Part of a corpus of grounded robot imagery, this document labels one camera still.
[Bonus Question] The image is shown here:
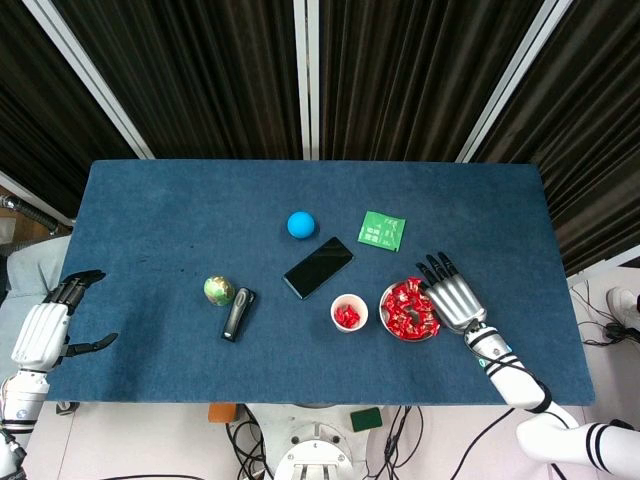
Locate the dark pleated curtain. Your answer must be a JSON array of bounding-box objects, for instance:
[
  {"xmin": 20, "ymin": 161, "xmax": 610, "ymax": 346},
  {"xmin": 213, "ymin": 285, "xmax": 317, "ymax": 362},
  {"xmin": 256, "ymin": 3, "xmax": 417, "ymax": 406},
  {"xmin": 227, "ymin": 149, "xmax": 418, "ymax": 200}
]
[
  {"xmin": 318, "ymin": 0, "xmax": 546, "ymax": 162},
  {"xmin": 472, "ymin": 0, "xmax": 640, "ymax": 276},
  {"xmin": 0, "ymin": 0, "xmax": 139, "ymax": 216},
  {"xmin": 49, "ymin": 0, "xmax": 304, "ymax": 161}
]

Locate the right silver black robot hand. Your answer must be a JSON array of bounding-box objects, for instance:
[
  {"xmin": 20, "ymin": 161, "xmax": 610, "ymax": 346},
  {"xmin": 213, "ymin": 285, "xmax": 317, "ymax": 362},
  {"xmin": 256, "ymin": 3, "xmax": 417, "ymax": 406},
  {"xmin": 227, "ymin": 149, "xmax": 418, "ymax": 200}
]
[{"xmin": 415, "ymin": 252, "xmax": 488, "ymax": 336}]

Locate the orange box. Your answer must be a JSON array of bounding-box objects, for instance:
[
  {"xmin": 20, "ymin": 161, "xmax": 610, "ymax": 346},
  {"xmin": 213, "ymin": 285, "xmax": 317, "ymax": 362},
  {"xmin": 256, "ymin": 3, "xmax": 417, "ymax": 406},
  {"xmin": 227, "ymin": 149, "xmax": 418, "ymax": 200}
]
[{"xmin": 208, "ymin": 402, "xmax": 238, "ymax": 424}]

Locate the grey corrugated hose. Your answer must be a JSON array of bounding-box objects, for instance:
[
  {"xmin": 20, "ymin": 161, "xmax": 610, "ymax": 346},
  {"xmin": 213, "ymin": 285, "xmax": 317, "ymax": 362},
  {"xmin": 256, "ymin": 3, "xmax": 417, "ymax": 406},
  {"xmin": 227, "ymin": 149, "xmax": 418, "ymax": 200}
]
[{"xmin": 0, "ymin": 194, "xmax": 71, "ymax": 236}]

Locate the white shoe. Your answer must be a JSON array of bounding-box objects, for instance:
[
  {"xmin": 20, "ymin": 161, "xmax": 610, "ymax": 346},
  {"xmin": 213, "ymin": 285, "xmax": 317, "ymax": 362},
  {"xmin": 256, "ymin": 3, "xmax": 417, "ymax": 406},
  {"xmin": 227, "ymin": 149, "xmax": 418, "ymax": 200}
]
[{"xmin": 606, "ymin": 286, "xmax": 640, "ymax": 326}]

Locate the white robot torso base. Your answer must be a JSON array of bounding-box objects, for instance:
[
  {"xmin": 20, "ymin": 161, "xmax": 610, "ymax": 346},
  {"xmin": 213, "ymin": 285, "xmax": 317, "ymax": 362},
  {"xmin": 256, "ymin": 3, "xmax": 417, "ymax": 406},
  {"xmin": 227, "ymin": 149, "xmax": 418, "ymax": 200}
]
[{"xmin": 244, "ymin": 402, "xmax": 389, "ymax": 480}]

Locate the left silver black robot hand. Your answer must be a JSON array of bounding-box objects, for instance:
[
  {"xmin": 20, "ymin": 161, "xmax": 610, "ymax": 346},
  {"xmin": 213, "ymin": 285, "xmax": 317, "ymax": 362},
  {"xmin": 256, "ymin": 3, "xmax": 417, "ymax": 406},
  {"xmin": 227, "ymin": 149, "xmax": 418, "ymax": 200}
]
[{"xmin": 10, "ymin": 269, "xmax": 120, "ymax": 374}]

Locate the black cable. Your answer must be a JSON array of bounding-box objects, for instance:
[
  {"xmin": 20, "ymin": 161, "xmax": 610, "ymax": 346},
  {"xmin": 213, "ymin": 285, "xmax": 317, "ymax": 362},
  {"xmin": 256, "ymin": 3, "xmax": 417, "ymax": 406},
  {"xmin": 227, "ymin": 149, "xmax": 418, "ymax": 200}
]
[
  {"xmin": 367, "ymin": 405, "xmax": 426, "ymax": 480},
  {"xmin": 457, "ymin": 407, "xmax": 516, "ymax": 480},
  {"xmin": 224, "ymin": 405, "xmax": 275, "ymax": 480},
  {"xmin": 14, "ymin": 469, "xmax": 191, "ymax": 480},
  {"xmin": 568, "ymin": 284, "xmax": 640, "ymax": 347}
]

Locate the black smartphone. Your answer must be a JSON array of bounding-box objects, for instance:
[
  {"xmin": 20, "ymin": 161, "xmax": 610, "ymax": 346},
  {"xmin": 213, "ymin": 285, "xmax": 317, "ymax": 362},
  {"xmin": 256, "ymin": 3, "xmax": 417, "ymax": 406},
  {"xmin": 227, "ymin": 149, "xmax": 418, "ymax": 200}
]
[{"xmin": 282, "ymin": 236, "xmax": 355, "ymax": 301}]

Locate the blue tablecloth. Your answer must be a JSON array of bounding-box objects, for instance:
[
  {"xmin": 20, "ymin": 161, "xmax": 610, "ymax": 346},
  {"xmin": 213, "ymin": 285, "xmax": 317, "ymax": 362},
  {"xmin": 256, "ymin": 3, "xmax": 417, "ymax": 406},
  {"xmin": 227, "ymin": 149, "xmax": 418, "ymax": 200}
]
[{"xmin": 27, "ymin": 159, "xmax": 597, "ymax": 406}]

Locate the white paper cup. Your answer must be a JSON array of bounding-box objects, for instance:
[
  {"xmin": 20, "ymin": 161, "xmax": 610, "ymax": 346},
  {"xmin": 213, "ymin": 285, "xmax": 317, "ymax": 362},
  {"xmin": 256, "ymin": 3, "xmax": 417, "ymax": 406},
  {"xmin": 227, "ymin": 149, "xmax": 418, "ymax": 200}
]
[{"xmin": 329, "ymin": 293, "xmax": 369, "ymax": 334}]

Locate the white frame rail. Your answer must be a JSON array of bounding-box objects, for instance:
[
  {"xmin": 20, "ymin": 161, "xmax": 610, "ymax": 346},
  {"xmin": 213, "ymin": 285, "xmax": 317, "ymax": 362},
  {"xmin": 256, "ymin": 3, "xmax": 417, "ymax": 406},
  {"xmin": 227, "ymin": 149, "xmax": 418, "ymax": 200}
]
[
  {"xmin": 565, "ymin": 243, "xmax": 640, "ymax": 289},
  {"xmin": 0, "ymin": 169, "xmax": 76, "ymax": 227}
]

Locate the green sachet packet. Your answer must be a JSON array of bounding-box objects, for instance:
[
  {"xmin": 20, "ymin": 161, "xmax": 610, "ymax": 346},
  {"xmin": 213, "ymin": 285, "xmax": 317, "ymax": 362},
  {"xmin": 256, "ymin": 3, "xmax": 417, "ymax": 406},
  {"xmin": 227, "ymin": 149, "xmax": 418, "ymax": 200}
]
[{"xmin": 356, "ymin": 210, "xmax": 407, "ymax": 254}]

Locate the black stapler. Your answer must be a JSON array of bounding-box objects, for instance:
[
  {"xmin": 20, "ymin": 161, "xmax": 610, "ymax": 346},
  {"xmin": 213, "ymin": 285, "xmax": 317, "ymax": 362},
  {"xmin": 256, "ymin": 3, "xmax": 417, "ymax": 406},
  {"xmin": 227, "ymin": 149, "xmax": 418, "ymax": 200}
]
[{"xmin": 221, "ymin": 286, "xmax": 257, "ymax": 344}]

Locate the silver metal plate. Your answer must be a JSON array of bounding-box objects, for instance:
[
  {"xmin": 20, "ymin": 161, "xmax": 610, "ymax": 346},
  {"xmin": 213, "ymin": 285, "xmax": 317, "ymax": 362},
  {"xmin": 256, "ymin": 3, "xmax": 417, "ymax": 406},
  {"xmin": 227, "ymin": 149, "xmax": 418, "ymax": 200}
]
[{"xmin": 378, "ymin": 279, "xmax": 442, "ymax": 343}]

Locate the light blue fabric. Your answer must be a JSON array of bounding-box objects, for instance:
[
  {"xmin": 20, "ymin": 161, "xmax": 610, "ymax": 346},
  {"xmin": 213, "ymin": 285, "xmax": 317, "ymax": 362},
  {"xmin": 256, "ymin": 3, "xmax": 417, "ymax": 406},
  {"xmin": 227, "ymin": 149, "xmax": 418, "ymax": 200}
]
[{"xmin": 0, "ymin": 234, "xmax": 74, "ymax": 386}]

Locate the blue ball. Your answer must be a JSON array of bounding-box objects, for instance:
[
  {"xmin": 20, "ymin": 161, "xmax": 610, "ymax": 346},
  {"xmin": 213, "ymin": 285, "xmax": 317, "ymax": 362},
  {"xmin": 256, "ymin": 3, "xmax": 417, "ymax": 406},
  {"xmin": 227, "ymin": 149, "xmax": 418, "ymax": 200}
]
[{"xmin": 286, "ymin": 210, "xmax": 317, "ymax": 241}]

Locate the dark green box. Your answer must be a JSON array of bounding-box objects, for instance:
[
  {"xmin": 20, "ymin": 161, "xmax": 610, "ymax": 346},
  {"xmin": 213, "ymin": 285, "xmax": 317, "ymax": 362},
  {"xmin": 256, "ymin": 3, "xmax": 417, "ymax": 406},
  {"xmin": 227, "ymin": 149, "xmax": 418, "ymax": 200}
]
[{"xmin": 349, "ymin": 406, "xmax": 384, "ymax": 433}]

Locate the white frame post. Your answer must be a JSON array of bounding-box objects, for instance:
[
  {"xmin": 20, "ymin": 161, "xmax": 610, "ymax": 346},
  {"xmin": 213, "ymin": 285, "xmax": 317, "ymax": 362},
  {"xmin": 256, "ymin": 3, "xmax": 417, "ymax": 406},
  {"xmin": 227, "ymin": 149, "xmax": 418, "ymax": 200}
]
[
  {"xmin": 455, "ymin": 0, "xmax": 574, "ymax": 164},
  {"xmin": 22, "ymin": 0, "xmax": 155, "ymax": 161},
  {"xmin": 293, "ymin": 0, "xmax": 321, "ymax": 161}
]

